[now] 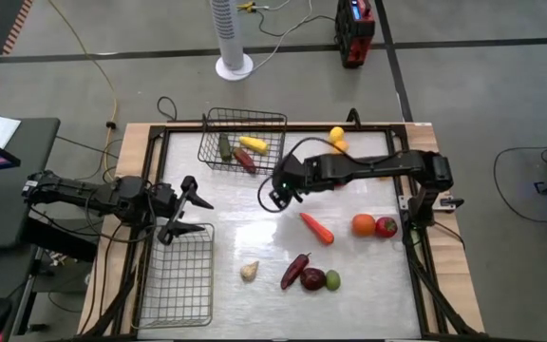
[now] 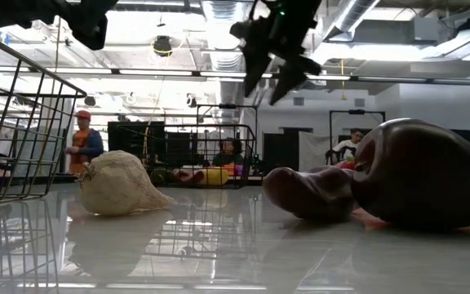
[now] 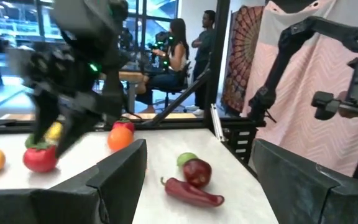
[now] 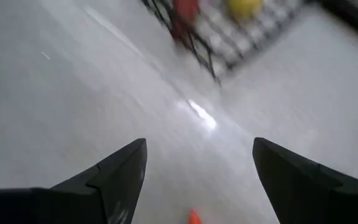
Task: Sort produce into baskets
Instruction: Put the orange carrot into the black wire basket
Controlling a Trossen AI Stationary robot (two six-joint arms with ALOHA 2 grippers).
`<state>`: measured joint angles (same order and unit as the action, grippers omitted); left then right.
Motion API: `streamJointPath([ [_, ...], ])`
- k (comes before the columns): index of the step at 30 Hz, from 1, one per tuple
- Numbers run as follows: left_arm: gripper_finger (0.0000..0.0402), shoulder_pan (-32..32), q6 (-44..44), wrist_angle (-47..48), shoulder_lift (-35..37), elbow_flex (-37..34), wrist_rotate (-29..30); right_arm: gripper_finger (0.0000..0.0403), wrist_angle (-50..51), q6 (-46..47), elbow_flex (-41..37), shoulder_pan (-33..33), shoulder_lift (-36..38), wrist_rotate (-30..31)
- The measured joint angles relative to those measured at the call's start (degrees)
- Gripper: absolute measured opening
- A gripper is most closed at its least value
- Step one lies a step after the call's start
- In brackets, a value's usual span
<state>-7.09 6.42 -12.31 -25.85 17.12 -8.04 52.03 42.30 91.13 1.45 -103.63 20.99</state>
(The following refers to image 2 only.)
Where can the black background cabinet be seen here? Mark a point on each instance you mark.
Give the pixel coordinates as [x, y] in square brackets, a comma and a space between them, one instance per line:
[133, 143]

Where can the white garlic bulb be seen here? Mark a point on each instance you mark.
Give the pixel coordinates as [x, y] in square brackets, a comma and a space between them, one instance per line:
[116, 183]

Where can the green cucumber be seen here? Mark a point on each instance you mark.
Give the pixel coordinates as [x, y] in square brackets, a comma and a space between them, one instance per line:
[160, 176]

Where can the black hanging dome device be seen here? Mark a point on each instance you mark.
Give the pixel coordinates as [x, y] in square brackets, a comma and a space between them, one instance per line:
[162, 45]

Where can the long ceiling light bar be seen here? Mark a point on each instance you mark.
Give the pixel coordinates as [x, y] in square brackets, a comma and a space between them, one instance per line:
[157, 72]

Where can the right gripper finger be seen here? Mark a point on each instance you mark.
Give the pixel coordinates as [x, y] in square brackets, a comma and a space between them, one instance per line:
[255, 67]
[294, 73]

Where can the black round ceiling lamp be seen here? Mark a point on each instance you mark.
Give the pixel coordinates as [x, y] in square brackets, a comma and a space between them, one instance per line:
[191, 101]
[90, 101]

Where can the person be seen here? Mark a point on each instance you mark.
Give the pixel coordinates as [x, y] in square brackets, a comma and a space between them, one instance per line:
[86, 143]
[347, 145]
[230, 149]

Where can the dark purple eggplant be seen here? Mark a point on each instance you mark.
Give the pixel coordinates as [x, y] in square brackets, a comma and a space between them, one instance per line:
[308, 192]

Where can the yellow corn cob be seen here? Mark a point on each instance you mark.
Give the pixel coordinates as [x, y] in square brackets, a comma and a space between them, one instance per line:
[214, 176]

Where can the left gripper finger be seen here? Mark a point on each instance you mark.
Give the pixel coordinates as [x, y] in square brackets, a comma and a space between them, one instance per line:
[90, 30]
[94, 5]

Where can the red chili pepper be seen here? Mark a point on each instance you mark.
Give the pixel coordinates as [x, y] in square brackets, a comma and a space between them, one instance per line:
[188, 176]

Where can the silver ribbed air duct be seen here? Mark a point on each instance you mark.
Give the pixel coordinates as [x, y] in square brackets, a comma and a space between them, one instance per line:
[218, 24]
[353, 16]

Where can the dark red round fruit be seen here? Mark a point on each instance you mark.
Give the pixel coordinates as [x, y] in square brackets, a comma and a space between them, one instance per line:
[418, 175]

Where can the white hanging sheet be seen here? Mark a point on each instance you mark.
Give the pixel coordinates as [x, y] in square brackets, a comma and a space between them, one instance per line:
[314, 151]

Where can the black background rig frame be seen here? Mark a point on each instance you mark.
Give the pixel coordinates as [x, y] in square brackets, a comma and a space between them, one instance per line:
[356, 111]
[227, 106]

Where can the red tomato green stem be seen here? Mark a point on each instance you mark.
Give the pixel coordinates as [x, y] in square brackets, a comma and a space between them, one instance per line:
[346, 165]

